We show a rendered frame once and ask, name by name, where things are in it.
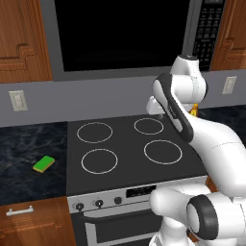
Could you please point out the yellow orange object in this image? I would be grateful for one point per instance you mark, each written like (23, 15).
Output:
(193, 109)

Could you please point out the wooden cupboard door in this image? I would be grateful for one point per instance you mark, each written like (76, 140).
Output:
(22, 38)
(232, 35)

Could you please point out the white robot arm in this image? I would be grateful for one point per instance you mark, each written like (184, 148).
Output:
(221, 150)

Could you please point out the white wall outlet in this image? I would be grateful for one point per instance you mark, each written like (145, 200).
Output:
(18, 100)
(229, 85)

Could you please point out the grey microwave oven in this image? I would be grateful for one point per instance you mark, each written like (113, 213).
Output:
(125, 35)

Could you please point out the green and yellow sponge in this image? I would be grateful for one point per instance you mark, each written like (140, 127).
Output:
(44, 163)

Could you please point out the black hob stove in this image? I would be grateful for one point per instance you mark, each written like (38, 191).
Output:
(128, 150)

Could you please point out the black stove knob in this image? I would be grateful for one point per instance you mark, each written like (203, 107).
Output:
(118, 200)
(99, 203)
(79, 206)

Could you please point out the oven door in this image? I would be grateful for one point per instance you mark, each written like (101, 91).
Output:
(115, 232)

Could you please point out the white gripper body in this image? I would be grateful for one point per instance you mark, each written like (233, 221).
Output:
(155, 106)

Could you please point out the wooden base cabinet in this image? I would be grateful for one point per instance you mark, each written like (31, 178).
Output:
(211, 185)

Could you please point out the wooden drawer front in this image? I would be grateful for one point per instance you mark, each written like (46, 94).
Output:
(35, 227)

